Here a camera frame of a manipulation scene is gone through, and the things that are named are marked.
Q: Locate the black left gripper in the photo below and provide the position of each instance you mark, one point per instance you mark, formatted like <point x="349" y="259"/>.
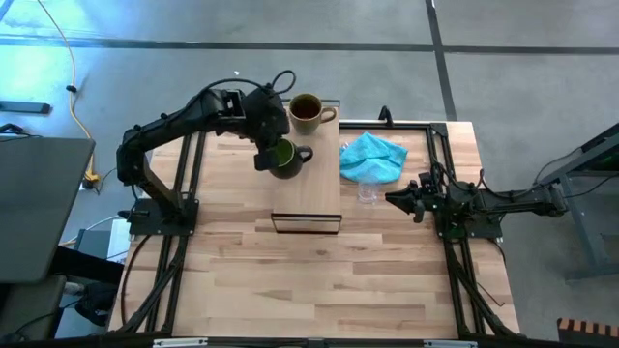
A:
<point x="266" y="118"/>

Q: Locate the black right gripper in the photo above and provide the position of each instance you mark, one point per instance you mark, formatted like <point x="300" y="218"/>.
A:
<point x="433" y="198"/>

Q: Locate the dark green mug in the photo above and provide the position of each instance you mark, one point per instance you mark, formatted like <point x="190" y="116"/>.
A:
<point x="290" y="169"/>

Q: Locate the clear plastic cup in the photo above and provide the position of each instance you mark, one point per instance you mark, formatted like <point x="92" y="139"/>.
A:
<point x="367" y="193"/>

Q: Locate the tall brown-green glazed mug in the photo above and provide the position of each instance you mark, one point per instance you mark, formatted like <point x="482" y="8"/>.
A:
<point x="304" y="121"/>

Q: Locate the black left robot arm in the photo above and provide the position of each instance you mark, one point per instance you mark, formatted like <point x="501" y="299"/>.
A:
<point x="164" y="123"/>

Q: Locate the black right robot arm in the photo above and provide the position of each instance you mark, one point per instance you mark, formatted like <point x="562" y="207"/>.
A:
<point x="517" y="203"/>

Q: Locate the turquoise cloth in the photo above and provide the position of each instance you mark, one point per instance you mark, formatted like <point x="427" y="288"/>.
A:
<point x="372" y="157"/>

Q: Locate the small clear plastic piece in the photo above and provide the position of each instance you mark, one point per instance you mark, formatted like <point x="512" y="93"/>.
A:
<point x="344" y="146"/>

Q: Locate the black table clamp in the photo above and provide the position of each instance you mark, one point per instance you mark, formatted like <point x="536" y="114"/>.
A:
<point x="385" y="116"/>

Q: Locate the grey metal desk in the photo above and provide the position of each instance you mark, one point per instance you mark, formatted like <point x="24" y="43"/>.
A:
<point x="580" y="212"/>

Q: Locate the grey box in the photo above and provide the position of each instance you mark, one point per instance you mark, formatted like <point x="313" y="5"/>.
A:
<point x="93" y="244"/>

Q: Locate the black bag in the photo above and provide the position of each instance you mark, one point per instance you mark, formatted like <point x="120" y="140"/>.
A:
<point x="97" y="302"/>

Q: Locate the dark grey desk panel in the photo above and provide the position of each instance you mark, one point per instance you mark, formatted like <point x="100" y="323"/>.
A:
<point x="38" y="208"/>

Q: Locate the flat black floor strip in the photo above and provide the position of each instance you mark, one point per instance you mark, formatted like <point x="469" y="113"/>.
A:
<point x="24" y="107"/>

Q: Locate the grey chair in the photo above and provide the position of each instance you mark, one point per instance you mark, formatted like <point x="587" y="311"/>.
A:
<point x="29" y="304"/>

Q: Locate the wooden shelf with black frame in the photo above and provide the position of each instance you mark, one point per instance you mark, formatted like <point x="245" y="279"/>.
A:
<point x="314" y="193"/>

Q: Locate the black aluminium table frame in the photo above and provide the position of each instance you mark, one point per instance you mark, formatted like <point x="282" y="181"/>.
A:
<point x="387" y="125"/>

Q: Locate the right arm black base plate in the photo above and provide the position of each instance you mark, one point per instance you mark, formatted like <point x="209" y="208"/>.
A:
<point x="483" y="232"/>

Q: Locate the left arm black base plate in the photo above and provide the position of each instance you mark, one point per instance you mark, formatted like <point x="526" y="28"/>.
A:
<point x="145" y="227"/>

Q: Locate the white metal bracket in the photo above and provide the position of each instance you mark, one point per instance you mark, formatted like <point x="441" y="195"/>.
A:
<point x="450" y="344"/>
<point x="180" y="342"/>

